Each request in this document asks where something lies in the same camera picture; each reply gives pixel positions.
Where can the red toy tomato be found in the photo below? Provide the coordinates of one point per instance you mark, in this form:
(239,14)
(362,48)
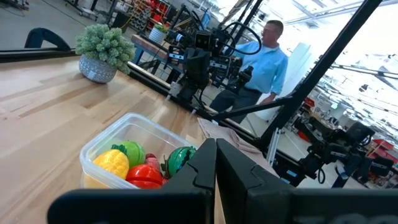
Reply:
(144,174)

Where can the potted artificial green plant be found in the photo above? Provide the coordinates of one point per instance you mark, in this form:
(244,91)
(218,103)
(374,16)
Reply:
(102,46)

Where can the clear plastic tupperware container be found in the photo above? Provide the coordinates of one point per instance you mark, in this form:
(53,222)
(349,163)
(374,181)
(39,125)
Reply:
(140,127)

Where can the beige folded cloth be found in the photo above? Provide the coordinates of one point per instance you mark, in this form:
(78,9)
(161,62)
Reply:
(224,133)

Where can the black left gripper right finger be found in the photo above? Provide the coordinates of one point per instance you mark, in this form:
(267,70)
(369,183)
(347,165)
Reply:
(280,208)

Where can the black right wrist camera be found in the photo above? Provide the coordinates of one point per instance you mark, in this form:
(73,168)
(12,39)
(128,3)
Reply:
(244,77)

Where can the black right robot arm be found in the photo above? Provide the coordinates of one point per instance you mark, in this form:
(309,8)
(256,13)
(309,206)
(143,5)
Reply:
(222,39)

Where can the light green toy fruit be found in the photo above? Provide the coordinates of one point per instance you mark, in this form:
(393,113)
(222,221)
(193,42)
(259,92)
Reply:
(135,152)

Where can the black aluminium table frame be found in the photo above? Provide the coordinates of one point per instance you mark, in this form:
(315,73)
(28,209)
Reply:
(326,62)

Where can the green striped toy watermelon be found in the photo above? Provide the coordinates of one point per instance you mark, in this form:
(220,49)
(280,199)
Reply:
(177,160)

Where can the small potted background plant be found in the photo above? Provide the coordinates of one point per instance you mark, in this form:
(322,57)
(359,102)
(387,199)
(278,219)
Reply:
(158,35)

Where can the red storage bins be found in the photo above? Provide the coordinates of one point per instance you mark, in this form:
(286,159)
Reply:
(158,7)

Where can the person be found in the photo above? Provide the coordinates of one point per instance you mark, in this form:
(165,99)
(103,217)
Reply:
(267,68)

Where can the pink toy peach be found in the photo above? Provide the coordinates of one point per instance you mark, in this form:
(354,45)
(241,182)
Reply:
(152,161)

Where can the workbench with blue legs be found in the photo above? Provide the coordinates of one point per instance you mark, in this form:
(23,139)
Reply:
(146,45)

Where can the yellow lemon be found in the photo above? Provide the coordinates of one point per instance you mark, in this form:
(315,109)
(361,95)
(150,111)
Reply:
(112,163)

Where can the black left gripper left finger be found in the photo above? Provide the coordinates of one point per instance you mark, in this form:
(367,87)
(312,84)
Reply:
(155,208)

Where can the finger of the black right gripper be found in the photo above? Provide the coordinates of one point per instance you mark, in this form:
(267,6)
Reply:
(192,74)
(205,68)

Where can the black background robot arm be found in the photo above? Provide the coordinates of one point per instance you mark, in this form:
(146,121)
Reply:
(335,146)

